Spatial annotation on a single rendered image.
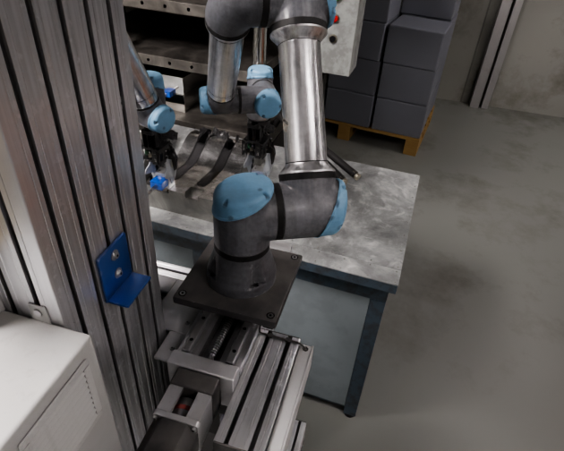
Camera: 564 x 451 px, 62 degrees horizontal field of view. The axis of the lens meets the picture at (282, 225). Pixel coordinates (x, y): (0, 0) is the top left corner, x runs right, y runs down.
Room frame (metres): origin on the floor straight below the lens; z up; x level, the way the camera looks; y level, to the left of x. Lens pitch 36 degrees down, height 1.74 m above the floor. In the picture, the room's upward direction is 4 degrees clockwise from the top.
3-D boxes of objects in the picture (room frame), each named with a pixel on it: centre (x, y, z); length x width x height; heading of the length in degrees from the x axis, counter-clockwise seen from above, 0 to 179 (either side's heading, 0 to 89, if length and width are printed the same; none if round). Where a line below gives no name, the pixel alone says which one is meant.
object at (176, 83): (2.46, 0.58, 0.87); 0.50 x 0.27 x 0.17; 164
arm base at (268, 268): (0.76, 0.08, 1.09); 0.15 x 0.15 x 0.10
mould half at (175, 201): (1.54, 0.28, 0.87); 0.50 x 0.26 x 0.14; 164
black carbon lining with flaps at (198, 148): (1.53, 0.29, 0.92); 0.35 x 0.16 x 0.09; 164
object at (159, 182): (1.29, 0.42, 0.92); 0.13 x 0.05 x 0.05; 163
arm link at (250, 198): (0.76, 0.07, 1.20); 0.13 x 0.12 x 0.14; 104
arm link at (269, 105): (1.25, 0.09, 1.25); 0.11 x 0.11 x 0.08; 14
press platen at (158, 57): (2.60, 0.59, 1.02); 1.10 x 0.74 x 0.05; 74
